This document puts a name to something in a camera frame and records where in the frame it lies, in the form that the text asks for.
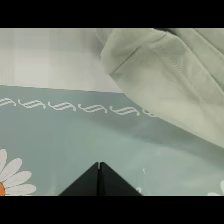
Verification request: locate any pale green T-shirt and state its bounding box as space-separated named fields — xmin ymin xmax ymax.
xmin=94 ymin=28 xmax=224 ymax=150

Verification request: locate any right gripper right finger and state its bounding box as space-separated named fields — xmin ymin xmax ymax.
xmin=99 ymin=161 xmax=143 ymax=197

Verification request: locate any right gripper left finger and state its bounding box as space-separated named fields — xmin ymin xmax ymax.
xmin=59 ymin=161 xmax=101 ymax=197

